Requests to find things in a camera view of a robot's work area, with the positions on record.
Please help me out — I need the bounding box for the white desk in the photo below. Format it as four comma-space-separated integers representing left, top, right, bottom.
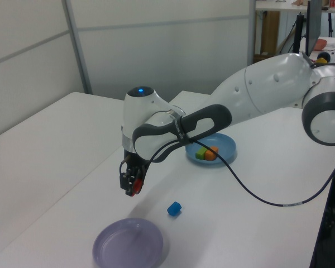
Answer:
255, 0, 335, 13

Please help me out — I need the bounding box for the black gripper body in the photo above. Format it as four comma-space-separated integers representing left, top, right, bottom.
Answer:
123, 150, 149, 168

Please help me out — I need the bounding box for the black monitor stand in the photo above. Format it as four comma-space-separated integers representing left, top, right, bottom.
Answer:
293, 12, 305, 54

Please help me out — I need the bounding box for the yellow and black ball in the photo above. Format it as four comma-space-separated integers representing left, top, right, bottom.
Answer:
316, 51, 332, 65

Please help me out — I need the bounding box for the purple plate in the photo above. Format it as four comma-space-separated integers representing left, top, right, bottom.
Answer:
92, 217, 164, 268

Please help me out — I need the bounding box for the orange block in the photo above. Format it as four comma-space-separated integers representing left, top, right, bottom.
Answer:
204, 145, 219, 162

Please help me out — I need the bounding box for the black cable strap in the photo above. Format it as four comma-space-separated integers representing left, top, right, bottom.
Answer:
172, 114, 188, 146

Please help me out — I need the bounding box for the blue block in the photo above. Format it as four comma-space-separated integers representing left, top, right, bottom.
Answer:
166, 200, 183, 217

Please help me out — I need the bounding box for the blue plate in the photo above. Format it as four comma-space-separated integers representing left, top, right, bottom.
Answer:
184, 132, 237, 168

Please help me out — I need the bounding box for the brown wooden board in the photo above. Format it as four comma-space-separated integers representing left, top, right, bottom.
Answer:
261, 11, 280, 55

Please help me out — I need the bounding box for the black monitor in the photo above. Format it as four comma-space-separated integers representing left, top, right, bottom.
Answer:
306, 0, 323, 57

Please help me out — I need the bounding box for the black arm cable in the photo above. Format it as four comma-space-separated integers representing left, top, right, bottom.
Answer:
147, 138, 335, 207

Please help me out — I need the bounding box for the grey partition post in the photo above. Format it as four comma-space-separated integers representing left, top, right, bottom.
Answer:
247, 0, 257, 66

